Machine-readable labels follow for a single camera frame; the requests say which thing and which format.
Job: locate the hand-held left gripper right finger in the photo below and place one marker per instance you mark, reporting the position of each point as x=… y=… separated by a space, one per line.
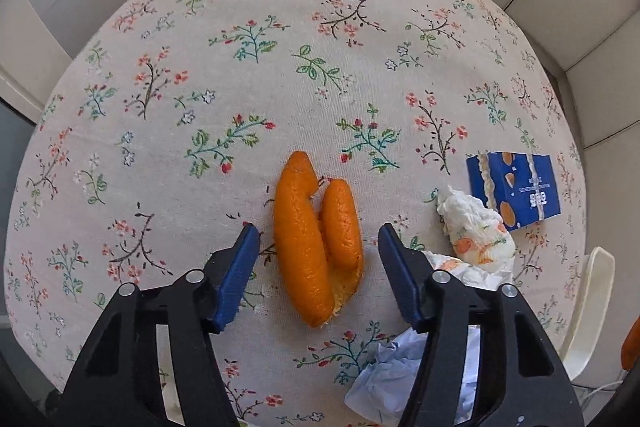
x=402 y=277

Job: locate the white paper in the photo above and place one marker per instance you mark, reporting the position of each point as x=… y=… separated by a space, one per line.
x=390 y=372

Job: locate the orange object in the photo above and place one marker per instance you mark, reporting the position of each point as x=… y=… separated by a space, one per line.
x=632 y=342

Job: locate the white plastic bin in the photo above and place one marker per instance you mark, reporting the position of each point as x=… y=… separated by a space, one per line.
x=595 y=297

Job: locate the white drawer cabinet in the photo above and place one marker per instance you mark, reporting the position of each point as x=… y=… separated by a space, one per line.
x=590 y=17

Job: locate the orange peel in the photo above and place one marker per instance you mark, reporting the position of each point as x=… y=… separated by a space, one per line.
x=300 y=232

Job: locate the blue biscuit box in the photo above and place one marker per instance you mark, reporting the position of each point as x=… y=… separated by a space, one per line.
x=520 y=187

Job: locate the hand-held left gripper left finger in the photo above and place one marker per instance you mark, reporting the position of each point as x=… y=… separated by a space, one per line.
x=235 y=277

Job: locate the printed white tissue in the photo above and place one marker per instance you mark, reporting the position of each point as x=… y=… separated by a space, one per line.
x=475 y=232

